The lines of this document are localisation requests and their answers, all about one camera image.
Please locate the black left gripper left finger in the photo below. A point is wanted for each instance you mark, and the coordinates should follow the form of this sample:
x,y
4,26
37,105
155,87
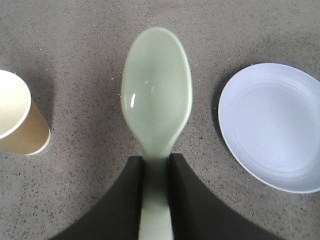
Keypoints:
x,y
117,215

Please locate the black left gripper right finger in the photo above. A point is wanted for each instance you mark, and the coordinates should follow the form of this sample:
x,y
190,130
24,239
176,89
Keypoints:
x,y
197,214

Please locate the mint green plastic spoon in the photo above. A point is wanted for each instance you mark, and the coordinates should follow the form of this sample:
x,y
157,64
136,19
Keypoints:
x,y
156,100

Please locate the light blue plate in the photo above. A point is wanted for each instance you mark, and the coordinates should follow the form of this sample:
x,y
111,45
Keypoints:
x,y
269,117

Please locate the brown paper cup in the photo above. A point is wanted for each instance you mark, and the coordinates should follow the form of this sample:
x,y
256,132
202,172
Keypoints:
x,y
23,128

